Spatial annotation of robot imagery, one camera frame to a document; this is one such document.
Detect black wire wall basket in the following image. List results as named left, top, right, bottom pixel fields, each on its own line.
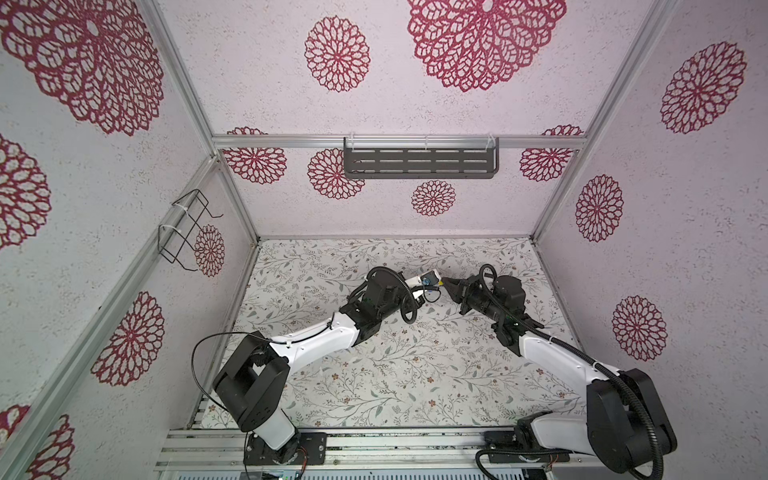
left=156, top=188, right=223, bottom=272

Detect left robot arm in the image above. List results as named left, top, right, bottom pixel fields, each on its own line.
left=212, top=266, right=442, bottom=453

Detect grey slotted wall shelf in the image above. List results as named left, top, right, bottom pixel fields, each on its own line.
left=342, top=138, right=499, bottom=180

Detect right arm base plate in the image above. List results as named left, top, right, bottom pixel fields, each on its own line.
left=483, top=430, right=570, bottom=464

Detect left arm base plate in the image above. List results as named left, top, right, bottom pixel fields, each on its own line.
left=244, top=432, right=328, bottom=466

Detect aluminium front rail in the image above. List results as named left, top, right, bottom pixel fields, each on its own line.
left=154, top=427, right=660, bottom=472

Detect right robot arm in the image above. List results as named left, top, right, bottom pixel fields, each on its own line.
left=441, top=264, right=677, bottom=479

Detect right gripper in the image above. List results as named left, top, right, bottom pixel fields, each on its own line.
left=443, top=276, right=505, bottom=328

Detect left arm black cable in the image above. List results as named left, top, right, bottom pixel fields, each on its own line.
left=190, top=331, right=268, bottom=421

